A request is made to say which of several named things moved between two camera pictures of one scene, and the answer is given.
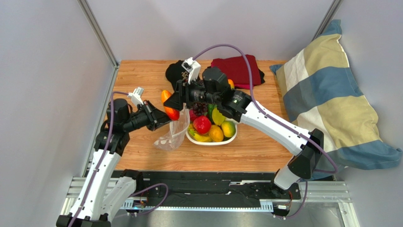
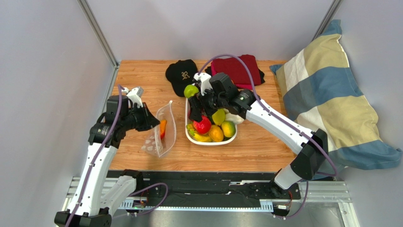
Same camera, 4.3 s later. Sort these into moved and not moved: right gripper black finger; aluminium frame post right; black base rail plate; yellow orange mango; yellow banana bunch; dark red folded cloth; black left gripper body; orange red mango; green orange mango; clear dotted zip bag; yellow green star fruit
Moved: clear dotted zip bag; right gripper black finger; orange red mango
Not moved: green orange mango; aluminium frame post right; yellow banana bunch; black base rail plate; yellow green star fruit; yellow orange mango; dark red folded cloth; black left gripper body
